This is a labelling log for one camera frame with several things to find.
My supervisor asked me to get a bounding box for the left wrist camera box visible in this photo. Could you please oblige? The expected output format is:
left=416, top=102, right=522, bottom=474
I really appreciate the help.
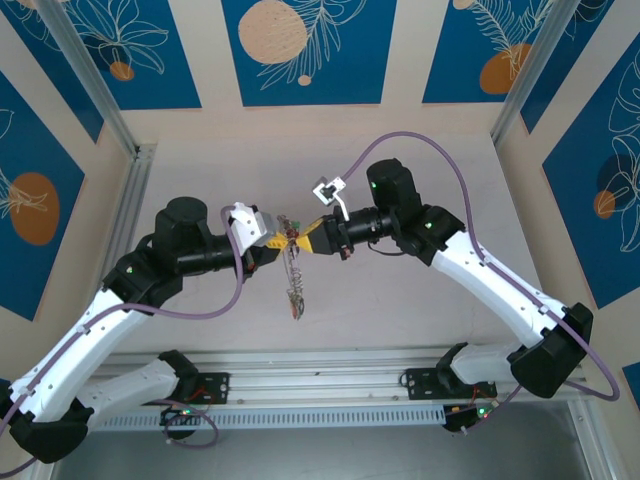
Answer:
left=222, top=202, right=275, bottom=251

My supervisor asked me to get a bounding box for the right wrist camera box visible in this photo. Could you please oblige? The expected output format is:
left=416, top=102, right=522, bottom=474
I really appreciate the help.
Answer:
left=310, top=174, right=351, bottom=222

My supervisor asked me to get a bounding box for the grey strap keyring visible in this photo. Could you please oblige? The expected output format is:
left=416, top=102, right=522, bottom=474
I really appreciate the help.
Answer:
left=277, top=213, right=307, bottom=321

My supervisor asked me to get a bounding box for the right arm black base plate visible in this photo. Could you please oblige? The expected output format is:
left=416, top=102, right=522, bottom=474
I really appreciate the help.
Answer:
left=399, top=367, right=499, bottom=401

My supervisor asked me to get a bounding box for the aluminium frame post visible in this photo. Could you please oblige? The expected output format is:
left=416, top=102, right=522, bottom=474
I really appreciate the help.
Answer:
left=34, top=0, right=141, bottom=159
left=489, top=0, right=601, bottom=147

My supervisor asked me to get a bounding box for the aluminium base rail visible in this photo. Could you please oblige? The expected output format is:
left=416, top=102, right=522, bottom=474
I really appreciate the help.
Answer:
left=84, top=348, right=596, bottom=412

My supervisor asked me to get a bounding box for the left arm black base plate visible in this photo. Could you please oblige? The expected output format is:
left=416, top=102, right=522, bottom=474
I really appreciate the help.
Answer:
left=184, top=372, right=231, bottom=406

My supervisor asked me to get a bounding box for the grey slotted cable duct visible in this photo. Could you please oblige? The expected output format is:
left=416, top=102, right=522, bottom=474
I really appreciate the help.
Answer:
left=92, top=405, right=446, bottom=432

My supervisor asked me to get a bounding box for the aluminium side rail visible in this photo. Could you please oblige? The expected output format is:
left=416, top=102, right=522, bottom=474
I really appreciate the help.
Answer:
left=102, top=143, right=159, bottom=281

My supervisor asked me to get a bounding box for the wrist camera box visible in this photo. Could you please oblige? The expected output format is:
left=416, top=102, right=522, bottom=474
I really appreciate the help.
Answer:
left=310, top=174, right=351, bottom=222
left=222, top=202, right=275, bottom=251

